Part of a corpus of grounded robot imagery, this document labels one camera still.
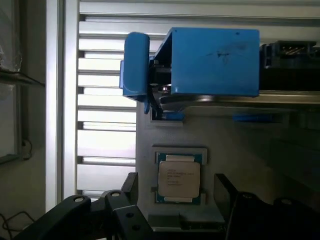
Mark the silver green CPU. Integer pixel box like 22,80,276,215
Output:
154,151,207,205

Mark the blue rack clip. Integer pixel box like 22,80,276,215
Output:
231,113,275,123

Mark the grey parts rack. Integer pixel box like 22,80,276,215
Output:
136,96,320,232

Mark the blue rounded part holder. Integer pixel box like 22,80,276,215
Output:
119,31,151,98

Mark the blue box-shaped part holder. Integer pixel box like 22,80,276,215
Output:
151,27,261,99

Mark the black part with gold pins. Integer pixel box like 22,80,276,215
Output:
259,41,320,73

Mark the thin black cable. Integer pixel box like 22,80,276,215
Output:
0,210,39,240

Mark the aluminium frame profile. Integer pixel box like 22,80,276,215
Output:
45,0,81,216

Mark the silver metal rail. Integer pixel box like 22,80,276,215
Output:
159,89,320,112

